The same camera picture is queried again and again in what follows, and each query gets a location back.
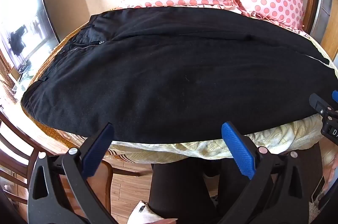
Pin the pale yellow quilted bedspread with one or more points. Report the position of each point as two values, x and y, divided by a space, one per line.
211 148

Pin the wooden door frame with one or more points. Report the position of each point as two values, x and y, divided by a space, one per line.
320 2

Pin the person's legs in black trousers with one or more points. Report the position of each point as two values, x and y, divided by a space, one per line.
179 187

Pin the wooden chair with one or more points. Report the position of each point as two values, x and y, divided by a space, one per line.
15 160

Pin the black pants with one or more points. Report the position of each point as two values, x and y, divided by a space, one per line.
169 76

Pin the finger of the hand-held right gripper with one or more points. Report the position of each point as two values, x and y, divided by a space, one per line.
335 96
319 105

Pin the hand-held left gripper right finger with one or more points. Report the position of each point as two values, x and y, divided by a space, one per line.
237 150

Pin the flat screen television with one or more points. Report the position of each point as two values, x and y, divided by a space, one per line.
25 28

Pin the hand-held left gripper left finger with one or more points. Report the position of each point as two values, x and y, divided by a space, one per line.
97 150

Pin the white slipper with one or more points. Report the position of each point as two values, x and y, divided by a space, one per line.
148 213

